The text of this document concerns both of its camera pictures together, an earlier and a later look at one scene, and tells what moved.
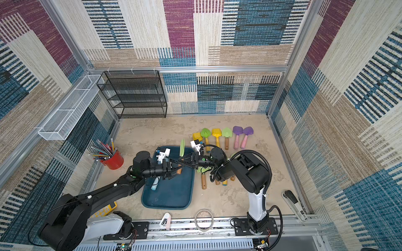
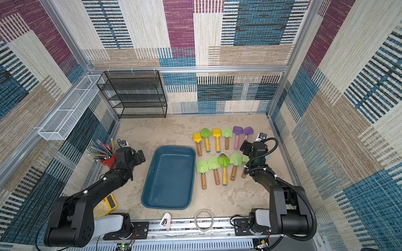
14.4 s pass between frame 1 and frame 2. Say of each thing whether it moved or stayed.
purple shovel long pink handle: stayed
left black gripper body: moved
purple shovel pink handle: stayed
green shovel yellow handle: stayed
